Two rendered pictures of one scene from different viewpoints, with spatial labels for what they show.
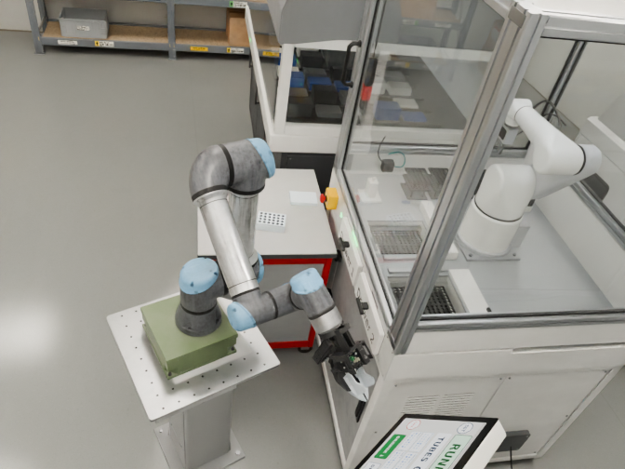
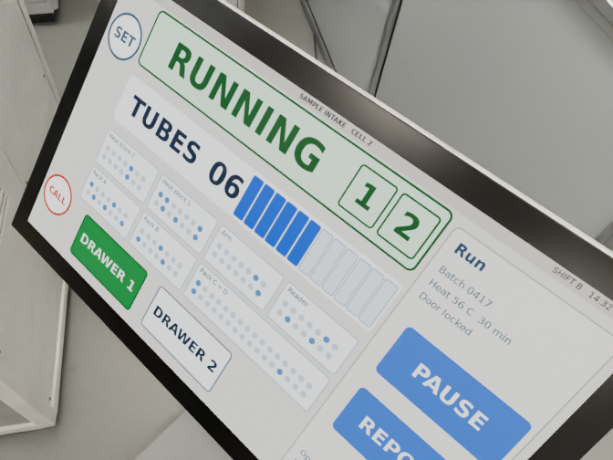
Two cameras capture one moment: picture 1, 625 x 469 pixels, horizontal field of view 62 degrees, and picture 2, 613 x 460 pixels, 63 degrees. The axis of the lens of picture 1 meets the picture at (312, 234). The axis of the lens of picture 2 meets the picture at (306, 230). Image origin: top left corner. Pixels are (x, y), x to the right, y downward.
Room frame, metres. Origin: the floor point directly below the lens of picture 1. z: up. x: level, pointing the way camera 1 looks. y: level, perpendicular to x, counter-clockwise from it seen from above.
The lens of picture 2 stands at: (0.53, -0.07, 1.43)
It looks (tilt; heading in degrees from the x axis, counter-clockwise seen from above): 55 degrees down; 267
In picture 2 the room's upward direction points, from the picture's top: 11 degrees clockwise
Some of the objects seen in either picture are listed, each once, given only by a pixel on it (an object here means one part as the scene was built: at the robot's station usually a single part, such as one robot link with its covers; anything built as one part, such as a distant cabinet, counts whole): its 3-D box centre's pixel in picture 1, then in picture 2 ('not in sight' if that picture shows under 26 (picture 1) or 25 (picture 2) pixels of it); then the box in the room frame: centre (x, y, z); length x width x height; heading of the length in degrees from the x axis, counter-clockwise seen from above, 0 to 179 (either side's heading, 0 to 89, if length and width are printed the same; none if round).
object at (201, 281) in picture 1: (201, 283); not in sight; (1.11, 0.32, 1.03); 0.13 x 0.12 x 0.14; 129
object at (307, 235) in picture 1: (257, 265); not in sight; (1.87, 0.25, 0.38); 0.62 x 0.58 x 0.76; 16
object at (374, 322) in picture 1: (368, 311); not in sight; (1.26, -0.24, 0.87); 0.29 x 0.02 x 0.11; 16
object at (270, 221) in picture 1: (271, 221); not in sight; (1.75, 0.19, 0.78); 0.12 x 0.08 x 0.04; 94
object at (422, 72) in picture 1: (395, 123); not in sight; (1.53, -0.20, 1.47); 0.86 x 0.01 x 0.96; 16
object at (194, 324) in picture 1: (198, 308); not in sight; (1.10, 0.32, 0.91); 0.15 x 0.15 x 0.10
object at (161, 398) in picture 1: (192, 349); not in sight; (1.08, 0.34, 0.70); 0.45 x 0.44 x 0.12; 129
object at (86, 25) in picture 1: (85, 22); not in sight; (4.76, 2.47, 0.22); 0.40 x 0.30 x 0.17; 109
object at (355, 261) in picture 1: (350, 249); not in sight; (1.56, -0.16, 0.87); 0.29 x 0.02 x 0.11; 16
